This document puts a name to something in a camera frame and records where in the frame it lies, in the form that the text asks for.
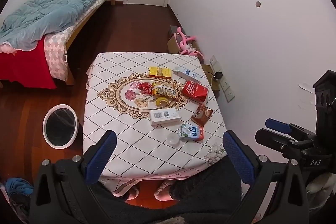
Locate yellow flat box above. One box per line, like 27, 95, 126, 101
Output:
149, 67, 173, 80

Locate table with patterned tablecloth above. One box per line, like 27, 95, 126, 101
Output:
83, 51, 228, 196

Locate bed with blue quilt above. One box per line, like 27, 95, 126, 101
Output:
0, 0, 114, 52

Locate person's dark fuzzy legs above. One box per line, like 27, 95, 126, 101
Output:
89, 156, 242, 224

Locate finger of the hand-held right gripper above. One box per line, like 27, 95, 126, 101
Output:
255, 128, 290, 151
265, 118, 293, 134

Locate white wall socket strip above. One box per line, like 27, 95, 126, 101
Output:
209, 55, 235, 103

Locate white cardboard box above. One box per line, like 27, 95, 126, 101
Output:
150, 108, 182, 127

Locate blue cloth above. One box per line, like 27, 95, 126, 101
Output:
5, 178, 34, 198

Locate person's right forearm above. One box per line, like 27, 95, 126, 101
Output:
306, 173, 336, 211

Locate small milk carton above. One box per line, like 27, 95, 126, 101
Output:
179, 124, 204, 141

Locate pink flexible toy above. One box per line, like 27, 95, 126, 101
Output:
174, 27, 204, 57

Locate pink slipper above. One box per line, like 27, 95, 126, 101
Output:
155, 181, 175, 201
125, 186, 139, 201

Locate brown sachet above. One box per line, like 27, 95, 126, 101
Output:
191, 104, 215, 127

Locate yellow snack packet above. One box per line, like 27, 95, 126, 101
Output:
152, 81, 177, 99

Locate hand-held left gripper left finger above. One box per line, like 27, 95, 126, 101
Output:
28, 130, 118, 224

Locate wooden bed frame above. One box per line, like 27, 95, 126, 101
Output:
62, 0, 116, 86

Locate red blanket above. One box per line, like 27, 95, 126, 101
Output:
0, 38, 57, 89

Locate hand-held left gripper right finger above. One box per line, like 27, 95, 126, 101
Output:
223, 130, 310, 224

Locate checked bed sheet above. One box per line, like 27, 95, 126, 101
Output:
44, 0, 116, 81

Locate red candy wrapper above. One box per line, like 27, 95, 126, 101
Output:
138, 82, 153, 96

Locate white round trash bin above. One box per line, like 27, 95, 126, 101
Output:
43, 105, 79, 150

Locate white and blue carton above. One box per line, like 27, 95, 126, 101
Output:
173, 66, 201, 84

